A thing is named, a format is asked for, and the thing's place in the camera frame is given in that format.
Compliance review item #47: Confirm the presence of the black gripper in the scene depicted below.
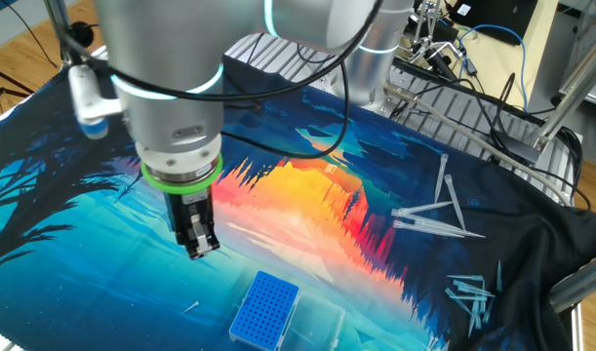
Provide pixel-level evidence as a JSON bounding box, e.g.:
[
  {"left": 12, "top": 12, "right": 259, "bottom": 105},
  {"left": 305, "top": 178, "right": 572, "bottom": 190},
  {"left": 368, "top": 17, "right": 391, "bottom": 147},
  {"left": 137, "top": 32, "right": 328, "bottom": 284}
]
[{"left": 163, "top": 187, "right": 219, "bottom": 261}]

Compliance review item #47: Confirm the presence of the blue pipette tip box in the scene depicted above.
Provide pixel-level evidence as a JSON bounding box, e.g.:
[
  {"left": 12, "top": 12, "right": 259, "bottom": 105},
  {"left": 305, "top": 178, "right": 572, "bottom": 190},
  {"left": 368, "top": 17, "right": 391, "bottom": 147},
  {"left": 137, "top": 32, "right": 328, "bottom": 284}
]
[{"left": 227, "top": 270, "right": 346, "bottom": 351}]

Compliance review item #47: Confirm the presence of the large clear pipette tip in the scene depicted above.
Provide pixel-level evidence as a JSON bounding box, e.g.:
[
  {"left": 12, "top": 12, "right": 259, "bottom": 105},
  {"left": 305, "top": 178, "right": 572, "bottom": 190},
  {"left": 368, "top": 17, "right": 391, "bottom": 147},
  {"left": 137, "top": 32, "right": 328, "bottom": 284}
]
[
  {"left": 443, "top": 174, "right": 467, "bottom": 231},
  {"left": 392, "top": 218, "right": 467, "bottom": 239},
  {"left": 433, "top": 153, "right": 449, "bottom": 204},
  {"left": 390, "top": 200, "right": 455, "bottom": 218},
  {"left": 399, "top": 213, "right": 487, "bottom": 240}
]

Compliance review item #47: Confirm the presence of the clear pipette tips lower pile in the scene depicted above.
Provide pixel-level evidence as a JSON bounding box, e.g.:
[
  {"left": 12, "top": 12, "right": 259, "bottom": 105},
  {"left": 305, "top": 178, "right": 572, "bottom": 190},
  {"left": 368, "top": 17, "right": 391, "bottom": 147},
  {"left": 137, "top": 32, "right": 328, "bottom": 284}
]
[{"left": 443, "top": 287, "right": 474, "bottom": 317}]

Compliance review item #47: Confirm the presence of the printed landscape cloth mat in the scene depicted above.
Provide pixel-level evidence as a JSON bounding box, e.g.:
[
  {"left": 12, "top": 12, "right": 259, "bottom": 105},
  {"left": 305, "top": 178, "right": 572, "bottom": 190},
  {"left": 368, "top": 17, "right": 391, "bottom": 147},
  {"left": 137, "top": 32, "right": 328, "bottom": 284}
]
[{"left": 0, "top": 53, "right": 596, "bottom": 351}]

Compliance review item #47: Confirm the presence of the silver clamp stand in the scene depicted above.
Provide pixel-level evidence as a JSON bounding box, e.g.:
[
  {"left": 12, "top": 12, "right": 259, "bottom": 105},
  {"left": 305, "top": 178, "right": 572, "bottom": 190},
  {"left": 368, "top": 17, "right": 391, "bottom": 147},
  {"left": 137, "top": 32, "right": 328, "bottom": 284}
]
[{"left": 407, "top": 0, "right": 462, "bottom": 64}]

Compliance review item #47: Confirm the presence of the black power brick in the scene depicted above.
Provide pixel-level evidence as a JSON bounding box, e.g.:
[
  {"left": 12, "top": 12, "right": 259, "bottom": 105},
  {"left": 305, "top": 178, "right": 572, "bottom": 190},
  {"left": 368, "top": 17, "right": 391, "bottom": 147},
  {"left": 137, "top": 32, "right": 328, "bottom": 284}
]
[{"left": 492, "top": 129, "right": 542, "bottom": 165}]

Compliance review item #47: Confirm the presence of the beige desk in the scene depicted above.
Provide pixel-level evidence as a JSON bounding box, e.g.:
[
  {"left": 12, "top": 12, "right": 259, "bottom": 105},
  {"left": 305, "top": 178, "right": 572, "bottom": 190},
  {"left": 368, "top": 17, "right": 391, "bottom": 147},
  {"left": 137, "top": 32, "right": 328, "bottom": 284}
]
[{"left": 453, "top": 0, "right": 562, "bottom": 116}]

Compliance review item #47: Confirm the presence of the black laptop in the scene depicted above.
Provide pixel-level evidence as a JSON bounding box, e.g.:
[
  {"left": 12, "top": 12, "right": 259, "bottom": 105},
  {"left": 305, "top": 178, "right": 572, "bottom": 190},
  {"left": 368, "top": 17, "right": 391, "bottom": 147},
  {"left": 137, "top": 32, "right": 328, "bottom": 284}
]
[{"left": 448, "top": 0, "right": 540, "bottom": 48}]

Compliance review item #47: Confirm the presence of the green flange ring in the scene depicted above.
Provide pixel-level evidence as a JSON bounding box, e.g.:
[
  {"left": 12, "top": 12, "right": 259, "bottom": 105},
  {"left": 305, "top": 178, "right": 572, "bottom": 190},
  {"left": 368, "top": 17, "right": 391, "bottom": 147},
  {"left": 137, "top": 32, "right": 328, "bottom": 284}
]
[{"left": 139, "top": 153, "right": 224, "bottom": 196}]

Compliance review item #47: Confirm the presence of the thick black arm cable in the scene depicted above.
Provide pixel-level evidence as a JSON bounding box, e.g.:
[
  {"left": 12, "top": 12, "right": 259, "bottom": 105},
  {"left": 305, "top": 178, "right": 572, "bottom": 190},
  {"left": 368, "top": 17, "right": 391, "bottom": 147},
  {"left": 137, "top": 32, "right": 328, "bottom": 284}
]
[{"left": 58, "top": 0, "right": 384, "bottom": 103}]

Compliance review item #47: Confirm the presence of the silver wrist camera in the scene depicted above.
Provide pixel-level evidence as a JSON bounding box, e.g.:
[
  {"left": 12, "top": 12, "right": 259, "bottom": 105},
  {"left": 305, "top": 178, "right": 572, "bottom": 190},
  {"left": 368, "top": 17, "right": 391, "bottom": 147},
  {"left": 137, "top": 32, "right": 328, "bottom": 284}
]
[{"left": 66, "top": 62, "right": 123, "bottom": 141}]

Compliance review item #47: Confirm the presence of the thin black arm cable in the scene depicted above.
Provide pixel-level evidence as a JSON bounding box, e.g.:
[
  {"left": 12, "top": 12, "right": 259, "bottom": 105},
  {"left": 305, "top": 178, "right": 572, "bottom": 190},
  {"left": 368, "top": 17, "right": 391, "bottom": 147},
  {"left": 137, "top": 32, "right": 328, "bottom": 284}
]
[{"left": 220, "top": 46, "right": 352, "bottom": 161}]

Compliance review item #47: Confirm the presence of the aluminium frame post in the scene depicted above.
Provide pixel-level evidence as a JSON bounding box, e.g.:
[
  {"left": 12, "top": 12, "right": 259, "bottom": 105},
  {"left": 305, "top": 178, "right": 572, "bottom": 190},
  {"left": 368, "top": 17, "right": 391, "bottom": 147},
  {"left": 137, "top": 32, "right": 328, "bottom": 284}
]
[
  {"left": 534, "top": 28, "right": 596, "bottom": 152},
  {"left": 43, "top": 0, "right": 82, "bottom": 69}
]

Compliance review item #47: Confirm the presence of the thin black floor cable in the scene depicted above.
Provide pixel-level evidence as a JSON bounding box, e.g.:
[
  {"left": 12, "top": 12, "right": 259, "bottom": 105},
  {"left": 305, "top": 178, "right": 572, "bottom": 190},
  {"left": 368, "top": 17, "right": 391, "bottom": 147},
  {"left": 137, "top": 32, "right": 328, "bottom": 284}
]
[{"left": 2, "top": 0, "right": 60, "bottom": 69}]

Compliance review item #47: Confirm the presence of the grey hose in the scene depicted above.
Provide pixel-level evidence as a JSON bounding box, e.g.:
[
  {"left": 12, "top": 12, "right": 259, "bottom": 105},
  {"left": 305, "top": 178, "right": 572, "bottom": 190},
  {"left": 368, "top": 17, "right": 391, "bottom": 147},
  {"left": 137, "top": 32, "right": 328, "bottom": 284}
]
[{"left": 384, "top": 82, "right": 572, "bottom": 207}]

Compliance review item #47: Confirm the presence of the blue network cable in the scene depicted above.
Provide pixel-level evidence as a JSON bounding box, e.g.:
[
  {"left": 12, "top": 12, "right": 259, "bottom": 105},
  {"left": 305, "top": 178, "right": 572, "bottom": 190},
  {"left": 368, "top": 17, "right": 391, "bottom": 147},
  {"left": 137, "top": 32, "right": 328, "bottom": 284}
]
[{"left": 456, "top": 23, "right": 531, "bottom": 113}]

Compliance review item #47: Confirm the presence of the aluminium frame beam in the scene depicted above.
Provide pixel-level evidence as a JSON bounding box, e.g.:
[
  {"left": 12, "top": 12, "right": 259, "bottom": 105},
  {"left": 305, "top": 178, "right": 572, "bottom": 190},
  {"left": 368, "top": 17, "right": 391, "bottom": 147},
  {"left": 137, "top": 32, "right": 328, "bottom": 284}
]
[{"left": 548, "top": 251, "right": 596, "bottom": 313}]

